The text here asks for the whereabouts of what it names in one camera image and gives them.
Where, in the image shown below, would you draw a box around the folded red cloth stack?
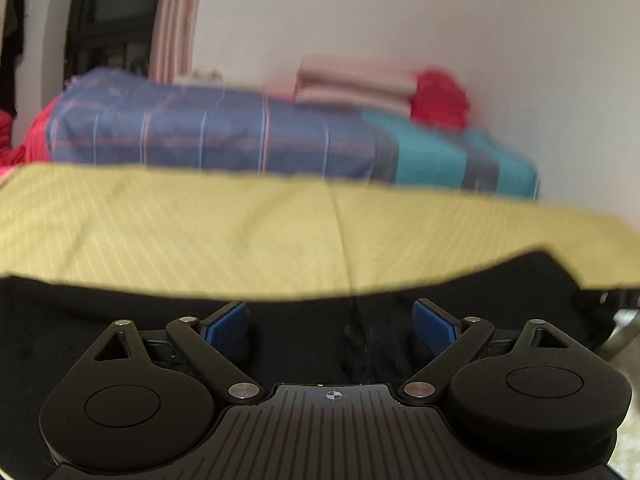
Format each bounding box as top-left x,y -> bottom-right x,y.
410,70 -> 470,131

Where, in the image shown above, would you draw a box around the blue plaid folded duvet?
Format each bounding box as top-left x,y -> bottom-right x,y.
44,67 -> 538,200

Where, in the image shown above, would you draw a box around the black knit pants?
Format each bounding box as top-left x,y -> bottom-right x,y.
1,252 -> 614,479

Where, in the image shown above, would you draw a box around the red pillow behind duvet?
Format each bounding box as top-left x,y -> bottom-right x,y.
0,98 -> 58,168

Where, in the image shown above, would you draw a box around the folded pink cloth stack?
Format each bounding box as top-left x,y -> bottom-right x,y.
265,54 -> 418,118

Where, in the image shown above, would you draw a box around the yellow quilted blanket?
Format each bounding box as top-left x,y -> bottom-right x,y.
1,164 -> 639,299

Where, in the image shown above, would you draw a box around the pink striped curtain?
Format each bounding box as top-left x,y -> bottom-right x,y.
149,0 -> 200,84

